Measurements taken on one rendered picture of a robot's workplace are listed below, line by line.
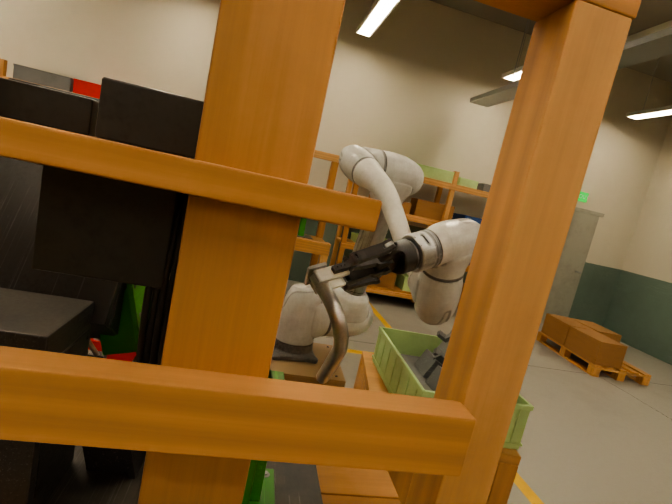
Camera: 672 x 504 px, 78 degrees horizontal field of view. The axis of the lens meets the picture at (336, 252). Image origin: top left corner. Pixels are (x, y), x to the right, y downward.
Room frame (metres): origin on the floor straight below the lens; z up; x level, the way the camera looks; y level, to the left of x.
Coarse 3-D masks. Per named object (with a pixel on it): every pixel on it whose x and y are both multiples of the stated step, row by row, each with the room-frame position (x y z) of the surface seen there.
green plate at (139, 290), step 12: (132, 288) 0.82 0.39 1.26; (144, 288) 0.89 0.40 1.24; (132, 300) 0.82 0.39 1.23; (132, 312) 0.82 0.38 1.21; (120, 324) 0.82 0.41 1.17; (132, 324) 0.82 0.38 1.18; (108, 336) 0.82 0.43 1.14; (120, 336) 0.83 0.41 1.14; (132, 336) 0.83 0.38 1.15; (108, 348) 0.82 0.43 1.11; (120, 348) 0.83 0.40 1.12; (132, 348) 0.83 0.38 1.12
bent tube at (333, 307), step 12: (324, 264) 0.81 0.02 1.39; (312, 276) 0.81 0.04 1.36; (324, 288) 0.78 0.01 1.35; (324, 300) 0.77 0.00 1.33; (336, 300) 0.77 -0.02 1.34; (336, 312) 0.76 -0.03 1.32; (336, 324) 0.75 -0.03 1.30; (336, 336) 0.76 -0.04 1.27; (348, 336) 0.77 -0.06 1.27; (336, 348) 0.76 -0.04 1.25; (336, 360) 0.79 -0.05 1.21; (324, 372) 0.84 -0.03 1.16
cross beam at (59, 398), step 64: (0, 384) 0.42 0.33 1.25; (64, 384) 0.43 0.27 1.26; (128, 384) 0.45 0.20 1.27; (192, 384) 0.47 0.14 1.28; (256, 384) 0.50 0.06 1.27; (128, 448) 0.45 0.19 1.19; (192, 448) 0.46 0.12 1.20; (256, 448) 0.48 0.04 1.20; (320, 448) 0.50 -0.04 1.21; (384, 448) 0.52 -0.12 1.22; (448, 448) 0.53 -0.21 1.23
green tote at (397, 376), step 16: (384, 336) 1.80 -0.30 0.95; (400, 336) 1.91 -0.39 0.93; (416, 336) 1.93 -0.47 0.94; (432, 336) 1.94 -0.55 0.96; (384, 352) 1.76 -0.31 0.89; (400, 352) 1.92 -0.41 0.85; (416, 352) 1.93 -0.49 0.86; (432, 352) 1.95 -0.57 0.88; (384, 368) 1.71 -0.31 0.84; (400, 368) 1.54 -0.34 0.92; (400, 384) 1.50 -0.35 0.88; (416, 384) 1.36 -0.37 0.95; (512, 416) 1.36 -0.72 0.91; (512, 432) 1.37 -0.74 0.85; (512, 448) 1.37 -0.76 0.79
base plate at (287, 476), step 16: (80, 448) 0.79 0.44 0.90; (80, 464) 0.75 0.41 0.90; (272, 464) 0.87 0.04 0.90; (288, 464) 0.88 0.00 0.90; (304, 464) 0.89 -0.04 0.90; (64, 480) 0.70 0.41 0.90; (80, 480) 0.71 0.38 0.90; (96, 480) 0.71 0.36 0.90; (112, 480) 0.72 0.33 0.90; (128, 480) 0.73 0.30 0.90; (288, 480) 0.83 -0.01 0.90; (304, 480) 0.84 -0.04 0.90; (48, 496) 0.66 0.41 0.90; (64, 496) 0.66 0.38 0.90; (80, 496) 0.67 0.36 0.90; (96, 496) 0.68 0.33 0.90; (112, 496) 0.69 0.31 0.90; (128, 496) 0.69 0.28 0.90; (288, 496) 0.78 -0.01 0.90; (304, 496) 0.79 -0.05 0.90; (320, 496) 0.80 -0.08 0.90
